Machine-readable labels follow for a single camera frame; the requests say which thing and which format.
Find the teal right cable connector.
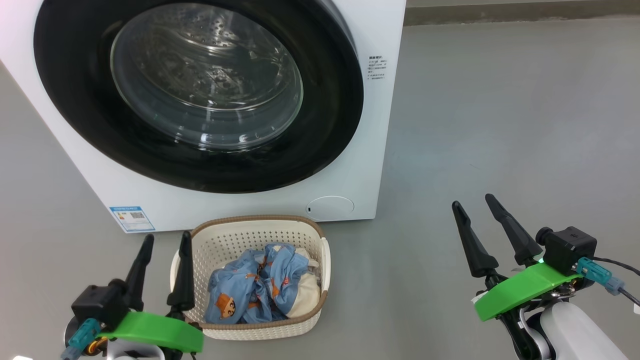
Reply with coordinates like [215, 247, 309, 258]
[576, 257, 626, 294]

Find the round white filter cover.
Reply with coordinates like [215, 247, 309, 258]
[306, 195, 355, 222]

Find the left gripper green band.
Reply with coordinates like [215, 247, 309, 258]
[98, 230, 204, 360]

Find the grey wall baseboard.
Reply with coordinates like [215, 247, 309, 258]
[404, 0, 640, 27]

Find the small black text label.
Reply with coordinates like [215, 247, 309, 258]
[368, 55, 387, 81]

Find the teal cable connector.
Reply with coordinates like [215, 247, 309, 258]
[576, 257, 626, 294]
[61, 318, 102, 360]

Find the blue energy label sticker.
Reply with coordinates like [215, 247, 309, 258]
[109, 206, 156, 233]

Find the cream white garment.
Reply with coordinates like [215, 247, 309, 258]
[287, 247, 321, 319]

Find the blue cartoon print garment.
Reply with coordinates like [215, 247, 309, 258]
[204, 243, 312, 325]

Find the cream perforated laundry basket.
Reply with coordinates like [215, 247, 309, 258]
[169, 215, 332, 341]

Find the teal left cable connector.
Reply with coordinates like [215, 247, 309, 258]
[61, 318, 102, 360]

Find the black round glass washer door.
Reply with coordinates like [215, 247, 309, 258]
[33, 0, 364, 194]

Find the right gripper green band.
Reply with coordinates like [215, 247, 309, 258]
[451, 193, 583, 322]

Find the white front-load washing machine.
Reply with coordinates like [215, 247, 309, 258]
[0, 0, 407, 234]

